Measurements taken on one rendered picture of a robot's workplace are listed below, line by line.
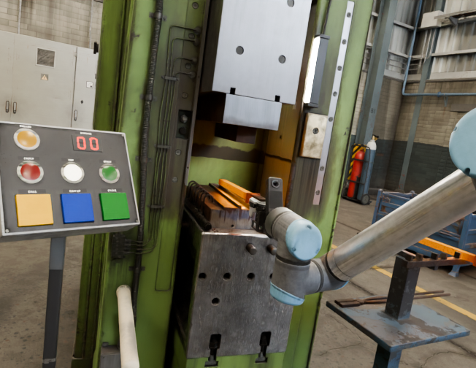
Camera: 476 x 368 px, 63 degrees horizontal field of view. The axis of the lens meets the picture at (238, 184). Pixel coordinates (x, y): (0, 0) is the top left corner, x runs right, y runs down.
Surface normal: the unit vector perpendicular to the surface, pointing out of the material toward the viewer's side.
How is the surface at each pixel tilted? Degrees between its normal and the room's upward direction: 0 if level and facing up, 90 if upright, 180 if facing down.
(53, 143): 60
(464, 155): 83
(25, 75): 90
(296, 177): 90
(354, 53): 90
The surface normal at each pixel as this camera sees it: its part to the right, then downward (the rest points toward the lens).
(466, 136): -0.83, -0.15
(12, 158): 0.66, -0.31
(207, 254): 0.32, 0.18
